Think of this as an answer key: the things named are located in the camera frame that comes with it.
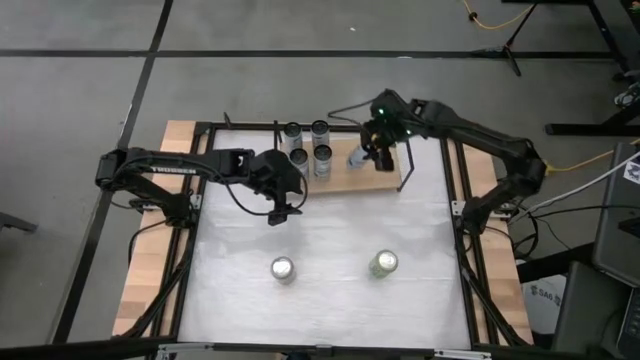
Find green Sanzo can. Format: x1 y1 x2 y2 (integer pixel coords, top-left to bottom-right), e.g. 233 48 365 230
368 249 400 280

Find black computer case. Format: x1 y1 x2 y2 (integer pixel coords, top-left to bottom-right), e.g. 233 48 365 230
592 142 640 289

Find black desk leg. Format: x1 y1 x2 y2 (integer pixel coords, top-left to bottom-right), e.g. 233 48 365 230
501 0 634 81
544 99 640 137

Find white cable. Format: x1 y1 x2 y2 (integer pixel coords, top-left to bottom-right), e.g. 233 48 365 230
514 149 640 217

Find person's shoe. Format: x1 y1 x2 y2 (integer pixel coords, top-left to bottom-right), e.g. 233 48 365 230
613 82 640 109

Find white labelled box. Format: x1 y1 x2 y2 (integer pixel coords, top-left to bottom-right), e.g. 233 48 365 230
522 273 569 336

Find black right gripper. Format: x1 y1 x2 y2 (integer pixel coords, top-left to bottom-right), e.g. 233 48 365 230
359 117 401 173

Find yellow extension cable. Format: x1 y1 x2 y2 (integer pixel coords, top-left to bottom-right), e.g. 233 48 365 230
544 138 640 176

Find black tripod stand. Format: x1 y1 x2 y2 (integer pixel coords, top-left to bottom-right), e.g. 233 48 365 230
472 2 541 77

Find wooden tray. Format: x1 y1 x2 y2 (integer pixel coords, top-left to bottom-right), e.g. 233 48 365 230
272 118 416 201

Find white Celsius Arctic Vibe can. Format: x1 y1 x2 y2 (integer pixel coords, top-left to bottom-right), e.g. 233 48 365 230
346 143 374 170
312 144 334 181
288 147 310 179
283 122 304 151
310 119 331 149

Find yellow floor cable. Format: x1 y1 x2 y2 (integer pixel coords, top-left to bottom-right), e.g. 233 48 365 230
462 0 536 31

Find dark chair base leg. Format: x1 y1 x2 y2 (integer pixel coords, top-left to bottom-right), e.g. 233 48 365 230
0 212 39 235

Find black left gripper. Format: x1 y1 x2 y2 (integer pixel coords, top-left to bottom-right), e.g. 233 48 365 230
249 148 305 227

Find red-white Spindrift can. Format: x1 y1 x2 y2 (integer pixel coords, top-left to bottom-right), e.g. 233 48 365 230
270 255 297 286

